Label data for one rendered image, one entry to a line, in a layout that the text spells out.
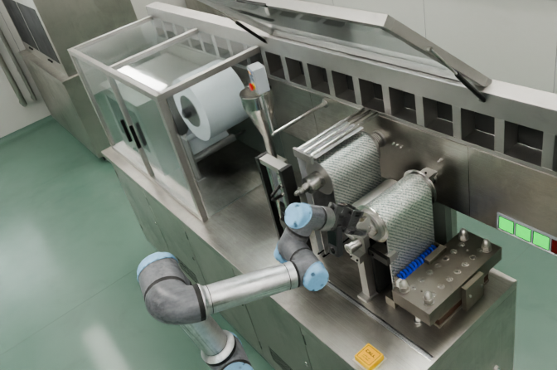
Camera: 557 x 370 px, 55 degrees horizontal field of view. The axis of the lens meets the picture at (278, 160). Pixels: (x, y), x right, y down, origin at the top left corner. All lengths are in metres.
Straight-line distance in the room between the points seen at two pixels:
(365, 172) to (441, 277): 0.45
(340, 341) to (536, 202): 0.80
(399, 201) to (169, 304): 0.86
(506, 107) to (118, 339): 2.73
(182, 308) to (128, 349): 2.15
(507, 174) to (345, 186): 0.55
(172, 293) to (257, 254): 1.01
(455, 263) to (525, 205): 0.34
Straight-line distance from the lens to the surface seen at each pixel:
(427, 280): 1.95
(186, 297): 1.40
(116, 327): 3.69
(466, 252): 2.05
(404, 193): 1.87
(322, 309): 2.08
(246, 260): 2.35
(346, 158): 1.94
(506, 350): 2.39
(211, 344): 1.69
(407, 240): 1.94
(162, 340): 3.47
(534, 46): 4.48
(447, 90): 1.79
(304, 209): 1.53
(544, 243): 1.88
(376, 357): 1.89
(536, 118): 1.65
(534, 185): 1.77
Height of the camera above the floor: 2.46
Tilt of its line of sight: 32 degrees down
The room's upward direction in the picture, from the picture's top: 14 degrees counter-clockwise
